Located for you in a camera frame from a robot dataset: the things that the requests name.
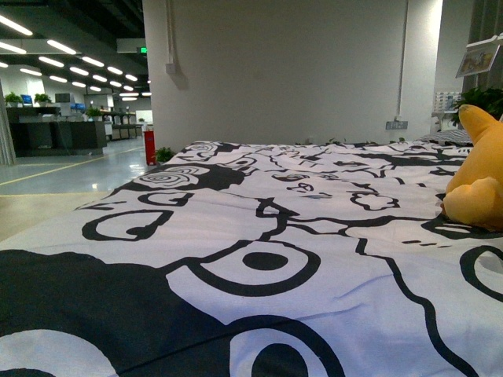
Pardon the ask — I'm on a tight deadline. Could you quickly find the green plant at right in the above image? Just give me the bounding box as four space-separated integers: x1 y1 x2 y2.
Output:
453 88 502 130

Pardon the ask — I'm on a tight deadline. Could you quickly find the black reception counter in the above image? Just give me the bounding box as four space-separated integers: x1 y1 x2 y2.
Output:
6 107 107 157

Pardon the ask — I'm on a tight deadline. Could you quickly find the yellow plush toy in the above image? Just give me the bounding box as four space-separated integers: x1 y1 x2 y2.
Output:
442 104 502 231

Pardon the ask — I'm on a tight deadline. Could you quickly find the striped pillow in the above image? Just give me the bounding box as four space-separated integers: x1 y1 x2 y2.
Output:
417 129 473 146

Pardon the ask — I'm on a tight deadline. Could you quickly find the potted green plant by wall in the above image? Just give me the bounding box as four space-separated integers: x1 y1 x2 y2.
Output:
153 147 175 165

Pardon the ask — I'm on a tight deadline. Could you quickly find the wall power socket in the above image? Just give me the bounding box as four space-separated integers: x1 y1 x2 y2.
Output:
385 120 408 130

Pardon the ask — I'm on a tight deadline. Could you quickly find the black and white patterned blanket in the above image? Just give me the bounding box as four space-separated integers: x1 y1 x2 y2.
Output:
1 141 502 376

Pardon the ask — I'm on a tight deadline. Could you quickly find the framed picture on shelf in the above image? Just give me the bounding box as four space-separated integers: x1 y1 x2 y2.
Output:
456 44 500 78

